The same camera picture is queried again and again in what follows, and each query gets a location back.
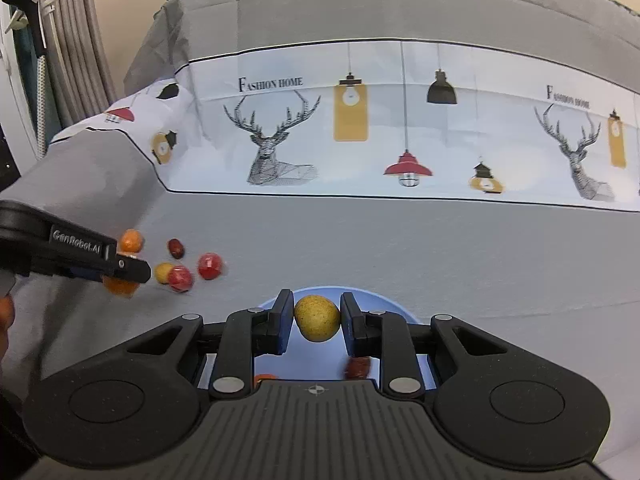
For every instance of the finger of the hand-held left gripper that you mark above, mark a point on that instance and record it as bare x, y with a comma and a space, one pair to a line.
131, 270

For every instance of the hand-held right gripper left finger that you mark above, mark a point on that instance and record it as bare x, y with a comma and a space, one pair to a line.
283, 327

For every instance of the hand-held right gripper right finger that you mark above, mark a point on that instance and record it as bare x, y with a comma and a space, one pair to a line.
349, 331

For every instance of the small orange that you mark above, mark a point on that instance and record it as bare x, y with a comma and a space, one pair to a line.
132, 240
265, 378
120, 287

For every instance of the yellow speckled round fruit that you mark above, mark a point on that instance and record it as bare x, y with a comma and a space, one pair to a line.
317, 318

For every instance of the small red round fruit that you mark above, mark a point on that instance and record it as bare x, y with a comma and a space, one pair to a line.
210, 266
180, 278

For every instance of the person's left hand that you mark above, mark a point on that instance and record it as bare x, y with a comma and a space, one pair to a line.
5, 320

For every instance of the small yellow round fruit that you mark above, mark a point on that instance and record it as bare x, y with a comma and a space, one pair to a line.
162, 273

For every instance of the dark red date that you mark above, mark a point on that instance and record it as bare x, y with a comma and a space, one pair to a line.
358, 368
175, 248

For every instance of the grey printed bed cover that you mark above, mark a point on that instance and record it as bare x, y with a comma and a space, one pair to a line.
400, 260

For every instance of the black object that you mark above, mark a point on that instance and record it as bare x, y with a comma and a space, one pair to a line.
5, 160

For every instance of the grey curtain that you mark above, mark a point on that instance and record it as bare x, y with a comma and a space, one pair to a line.
80, 60

